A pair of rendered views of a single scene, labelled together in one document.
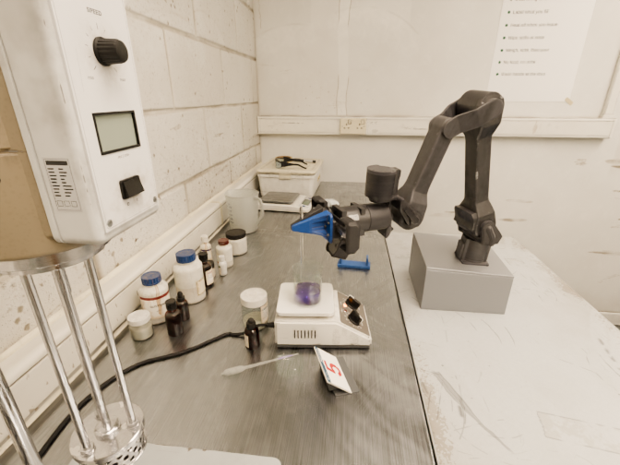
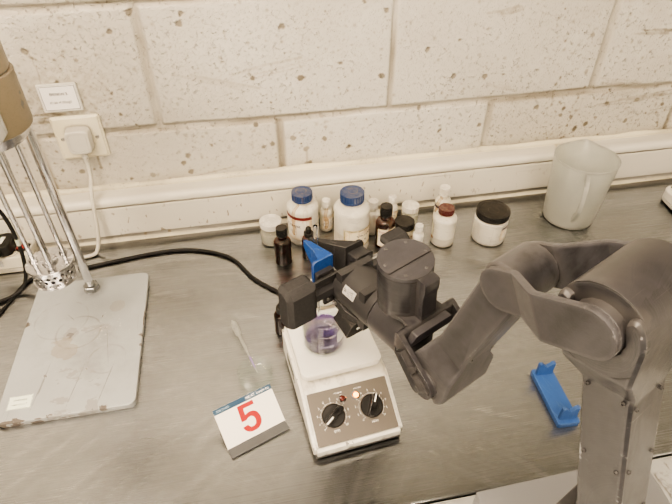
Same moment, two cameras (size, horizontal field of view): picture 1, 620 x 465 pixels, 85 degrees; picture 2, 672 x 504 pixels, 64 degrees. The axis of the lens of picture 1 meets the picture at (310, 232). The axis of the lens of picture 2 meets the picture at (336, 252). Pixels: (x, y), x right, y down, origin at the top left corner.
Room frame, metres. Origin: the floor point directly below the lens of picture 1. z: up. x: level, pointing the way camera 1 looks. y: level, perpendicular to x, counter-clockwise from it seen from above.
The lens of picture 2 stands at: (0.48, -0.50, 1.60)
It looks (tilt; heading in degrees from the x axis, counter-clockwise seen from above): 40 degrees down; 73
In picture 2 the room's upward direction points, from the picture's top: straight up
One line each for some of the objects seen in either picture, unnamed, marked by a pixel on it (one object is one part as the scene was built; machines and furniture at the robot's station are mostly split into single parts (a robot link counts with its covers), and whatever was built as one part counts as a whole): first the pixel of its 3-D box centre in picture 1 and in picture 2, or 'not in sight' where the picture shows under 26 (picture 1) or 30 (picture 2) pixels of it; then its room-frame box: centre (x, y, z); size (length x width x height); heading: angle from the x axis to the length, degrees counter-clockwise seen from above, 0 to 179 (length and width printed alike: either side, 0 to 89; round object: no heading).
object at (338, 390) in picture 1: (335, 368); (251, 420); (0.49, -0.05, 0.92); 0.09 x 0.06 x 0.04; 14
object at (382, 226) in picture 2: (205, 268); (385, 225); (0.83, 0.29, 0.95); 0.04 x 0.04 x 0.10
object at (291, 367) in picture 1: (290, 363); (255, 373); (0.51, 0.04, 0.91); 0.06 x 0.06 x 0.02
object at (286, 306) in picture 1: (305, 298); (331, 340); (0.63, 0.01, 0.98); 0.12 x 0.12 x 0.01; 89
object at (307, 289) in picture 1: (307, 285); (320, 324); (0.61, 0.01, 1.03); 0.07 x 0.06 x 0.08; 174
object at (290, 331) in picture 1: (317, 315); (336, 371); (0.63, -0.02, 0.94); 0.22 x 0.13 x 0.08; 89
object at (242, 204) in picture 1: (245, 212); (576, 191); (1.24, 0.25, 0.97); 0.18 x 0.13 x 0.15; 55
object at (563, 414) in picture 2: (353, 260); (556, 391); (0.94, -0.14, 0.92); 0.10 x 0.03 x 0.04; 80
